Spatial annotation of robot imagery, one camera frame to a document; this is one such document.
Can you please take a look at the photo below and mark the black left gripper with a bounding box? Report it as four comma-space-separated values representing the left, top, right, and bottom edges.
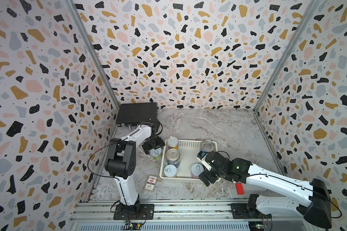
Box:
143, 136, 165, 155

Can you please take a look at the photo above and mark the green label small can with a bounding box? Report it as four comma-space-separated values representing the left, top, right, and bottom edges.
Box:
149, 147, 163, 160

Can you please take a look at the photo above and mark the pink label small can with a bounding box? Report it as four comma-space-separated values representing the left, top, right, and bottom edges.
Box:
190, 163, 204, 179

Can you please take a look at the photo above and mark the blue label soup can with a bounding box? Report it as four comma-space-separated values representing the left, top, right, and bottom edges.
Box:
200, 140, 216, 154

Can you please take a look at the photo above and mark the yellow label small can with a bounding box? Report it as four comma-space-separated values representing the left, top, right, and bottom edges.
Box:
163, 165, 177, 178

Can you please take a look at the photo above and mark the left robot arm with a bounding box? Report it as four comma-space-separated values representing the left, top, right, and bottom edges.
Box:
105, 122, 164, 216

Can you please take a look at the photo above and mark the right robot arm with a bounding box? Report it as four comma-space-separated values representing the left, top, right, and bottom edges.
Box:
197, 151, 332, 229

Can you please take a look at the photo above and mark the white perforated plastic basket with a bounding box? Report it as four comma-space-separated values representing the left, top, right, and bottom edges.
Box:
160, 139, 203, 184

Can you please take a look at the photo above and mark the small red block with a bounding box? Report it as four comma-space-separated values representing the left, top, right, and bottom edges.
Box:
235, 182, 244, 195

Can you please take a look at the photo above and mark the black hard case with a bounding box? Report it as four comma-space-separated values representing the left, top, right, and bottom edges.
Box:
116, 103, 159, 127

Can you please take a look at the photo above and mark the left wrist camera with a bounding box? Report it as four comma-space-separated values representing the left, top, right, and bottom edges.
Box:
152, 121, 163, 136

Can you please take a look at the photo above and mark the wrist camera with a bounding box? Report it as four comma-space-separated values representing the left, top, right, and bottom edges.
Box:
197, 151, 212, 171
152, 121, 163, 136

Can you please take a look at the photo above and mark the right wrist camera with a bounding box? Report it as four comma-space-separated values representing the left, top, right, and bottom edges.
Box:
197, 151, 212, 171

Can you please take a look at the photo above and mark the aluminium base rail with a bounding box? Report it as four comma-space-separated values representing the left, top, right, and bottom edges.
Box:
70, 199, 314, 231

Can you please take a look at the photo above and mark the aluminium corner frame post left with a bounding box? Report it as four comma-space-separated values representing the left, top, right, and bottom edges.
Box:
63, 0, 119, 111

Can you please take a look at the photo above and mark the aluminium corner frame post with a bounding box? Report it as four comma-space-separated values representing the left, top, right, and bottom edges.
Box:
63, 0, 119, 111
253, 0, 321, 115

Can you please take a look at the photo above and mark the aluminium corner frame post right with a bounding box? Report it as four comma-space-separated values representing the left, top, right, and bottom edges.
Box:
253, 0, 321, 115

